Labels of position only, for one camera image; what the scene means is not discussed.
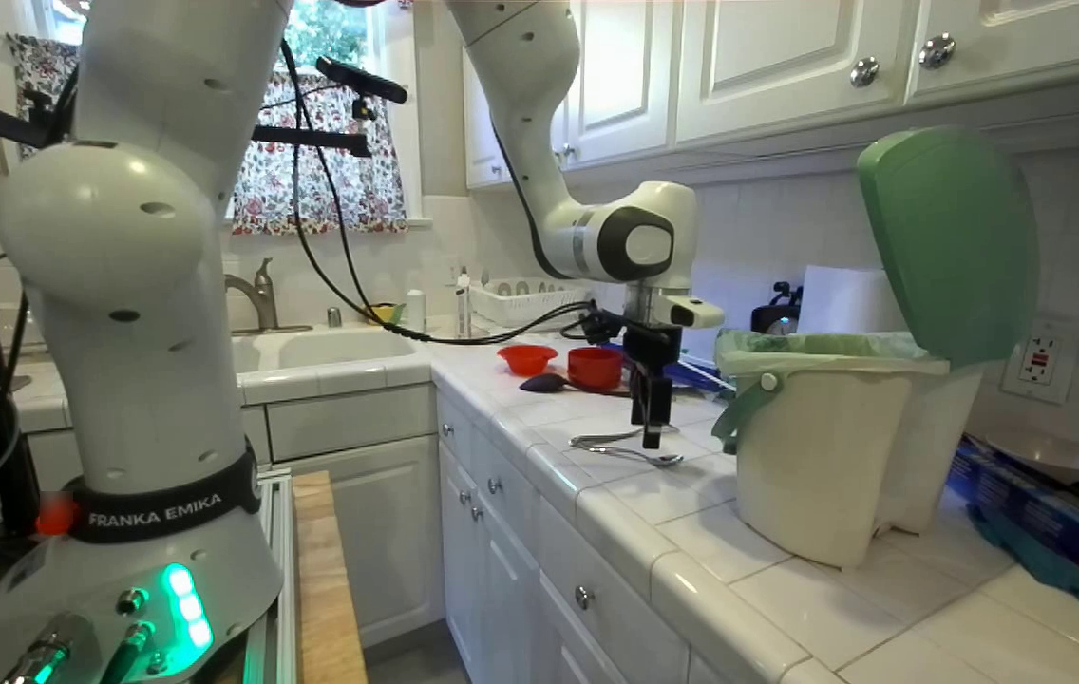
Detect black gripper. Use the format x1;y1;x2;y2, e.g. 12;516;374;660
625;322;682;449

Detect white bin with liner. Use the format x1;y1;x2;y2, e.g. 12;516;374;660
714;330;982;569

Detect green bin lid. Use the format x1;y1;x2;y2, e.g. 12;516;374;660
856;125;1037;370

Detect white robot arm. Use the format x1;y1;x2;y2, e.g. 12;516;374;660
0;0;291;684

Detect red measuring cup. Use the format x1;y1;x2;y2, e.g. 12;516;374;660
566;346;625;392

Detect metal fork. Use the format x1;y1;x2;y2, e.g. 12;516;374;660
571;429;640;454

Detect black measuring scoop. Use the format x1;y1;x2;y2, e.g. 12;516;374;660
522;372;566;394

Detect red bowl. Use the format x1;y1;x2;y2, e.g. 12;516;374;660
498;344;554;377

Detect white dish rack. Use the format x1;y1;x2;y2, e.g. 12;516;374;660
471;277;588;330

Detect white paper towel roll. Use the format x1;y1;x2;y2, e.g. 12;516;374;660
801;267;904;335

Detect white lower cabinet fronts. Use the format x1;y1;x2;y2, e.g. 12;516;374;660
242;381;817;684

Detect yellow sponge dish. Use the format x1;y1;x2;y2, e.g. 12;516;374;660
366;306;403;322

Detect white upper cabinets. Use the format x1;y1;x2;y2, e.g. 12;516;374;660
416;0;1079;199

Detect kitchen faucet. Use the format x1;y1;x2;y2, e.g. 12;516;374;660
224;264;279;335

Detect floral window curtain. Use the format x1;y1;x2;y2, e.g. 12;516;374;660
4;31;409;240

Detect blue wrap box right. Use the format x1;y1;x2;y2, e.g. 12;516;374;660
947;439;1079;601

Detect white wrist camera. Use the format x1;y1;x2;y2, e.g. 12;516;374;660
640;294;721;327

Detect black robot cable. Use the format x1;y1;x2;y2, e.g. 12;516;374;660
279;33;631;349

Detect wall power outlet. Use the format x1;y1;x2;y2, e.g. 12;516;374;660
1004;315;1079;403

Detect black camera on stand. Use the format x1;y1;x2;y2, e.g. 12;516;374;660
317;58;407;103

